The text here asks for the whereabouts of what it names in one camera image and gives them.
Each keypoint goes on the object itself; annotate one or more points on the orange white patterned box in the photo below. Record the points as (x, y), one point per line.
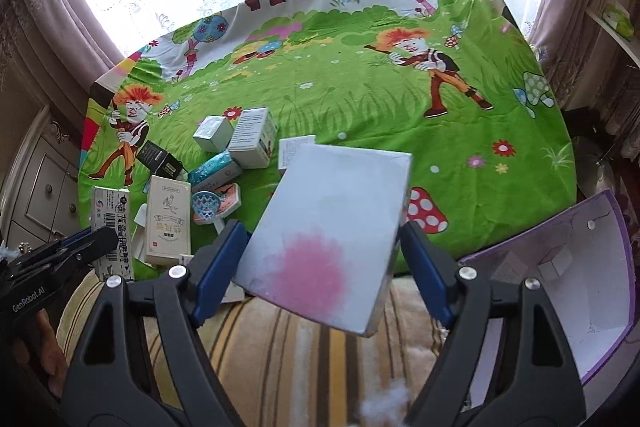
(220, 202)

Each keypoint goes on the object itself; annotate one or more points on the purple-edged white cardboard box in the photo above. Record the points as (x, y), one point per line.
(590, 317)

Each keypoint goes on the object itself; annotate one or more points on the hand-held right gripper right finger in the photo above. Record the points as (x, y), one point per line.
(425, 267)

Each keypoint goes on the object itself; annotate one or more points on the small white box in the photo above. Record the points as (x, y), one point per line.
(214, 133)

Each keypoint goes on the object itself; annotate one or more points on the white box with printed label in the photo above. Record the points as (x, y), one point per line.
(250, 137)

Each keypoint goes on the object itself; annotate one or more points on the white curved desk top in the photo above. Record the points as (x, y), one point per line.
(615, 42)

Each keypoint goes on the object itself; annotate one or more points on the teal glittery box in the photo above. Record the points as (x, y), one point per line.
(215, 171)

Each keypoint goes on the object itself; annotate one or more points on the white fluff tuft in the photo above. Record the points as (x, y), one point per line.
(382, 409)

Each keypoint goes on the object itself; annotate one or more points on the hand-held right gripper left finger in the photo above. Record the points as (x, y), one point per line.
(220, 267)

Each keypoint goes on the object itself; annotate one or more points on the large white box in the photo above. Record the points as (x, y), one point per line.
(325, 217)

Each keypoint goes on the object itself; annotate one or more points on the cream tall box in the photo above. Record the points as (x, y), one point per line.
(169, 222)

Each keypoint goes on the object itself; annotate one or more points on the person's left hand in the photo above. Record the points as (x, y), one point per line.
(47, 347)

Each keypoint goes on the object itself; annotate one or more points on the small white packet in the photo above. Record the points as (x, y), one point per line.
(140, 216)

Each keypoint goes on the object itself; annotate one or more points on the white cabinet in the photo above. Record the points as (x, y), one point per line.
(45, 187)

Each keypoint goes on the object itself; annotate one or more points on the black box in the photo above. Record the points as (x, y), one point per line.
(160, 157)

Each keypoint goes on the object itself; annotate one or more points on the chrome desk stand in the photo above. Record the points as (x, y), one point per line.
(595, 167)

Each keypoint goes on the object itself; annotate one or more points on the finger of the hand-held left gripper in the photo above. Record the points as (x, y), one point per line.
(95, 243)
(35, 264)

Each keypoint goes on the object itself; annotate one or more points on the green tissue pack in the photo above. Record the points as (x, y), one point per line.
(620, 22)

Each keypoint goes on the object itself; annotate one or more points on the white paper leaflet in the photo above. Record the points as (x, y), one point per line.
(292, 149)

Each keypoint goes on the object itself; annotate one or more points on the green cartoon printed cloth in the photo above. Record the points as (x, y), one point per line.
(350, 97)

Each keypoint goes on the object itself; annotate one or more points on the long white printed box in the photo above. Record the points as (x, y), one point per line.
(112, 227)

